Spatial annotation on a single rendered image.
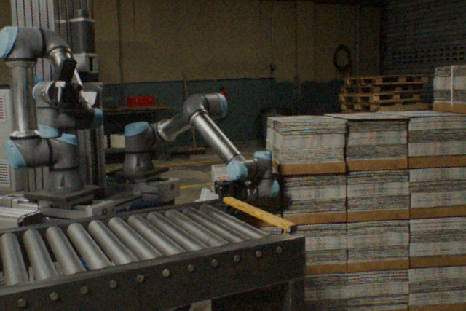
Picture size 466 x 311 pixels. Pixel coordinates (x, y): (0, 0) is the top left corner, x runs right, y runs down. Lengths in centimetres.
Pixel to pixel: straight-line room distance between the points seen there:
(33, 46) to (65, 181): 53
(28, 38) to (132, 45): 687
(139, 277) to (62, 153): 93
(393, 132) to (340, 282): 71
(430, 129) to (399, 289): 74
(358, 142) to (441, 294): 82
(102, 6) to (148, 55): 110
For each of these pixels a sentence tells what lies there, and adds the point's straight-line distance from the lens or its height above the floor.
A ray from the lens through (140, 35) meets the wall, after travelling 890.
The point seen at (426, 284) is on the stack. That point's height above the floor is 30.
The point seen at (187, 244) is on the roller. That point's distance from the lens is 142.
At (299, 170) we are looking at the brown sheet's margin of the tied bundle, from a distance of 217.
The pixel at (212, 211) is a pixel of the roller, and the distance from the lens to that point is 173.
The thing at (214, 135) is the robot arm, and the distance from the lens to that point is 203.
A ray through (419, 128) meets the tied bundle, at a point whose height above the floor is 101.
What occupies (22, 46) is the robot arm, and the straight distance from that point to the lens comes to 202.
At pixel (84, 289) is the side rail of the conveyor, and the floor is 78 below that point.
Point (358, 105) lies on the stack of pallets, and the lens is 878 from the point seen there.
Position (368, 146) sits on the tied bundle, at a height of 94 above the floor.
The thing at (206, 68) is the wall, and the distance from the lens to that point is 930.
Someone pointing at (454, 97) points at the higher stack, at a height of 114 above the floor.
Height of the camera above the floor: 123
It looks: 6 degrees down
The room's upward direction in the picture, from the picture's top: 1 degrees counter-clockwise
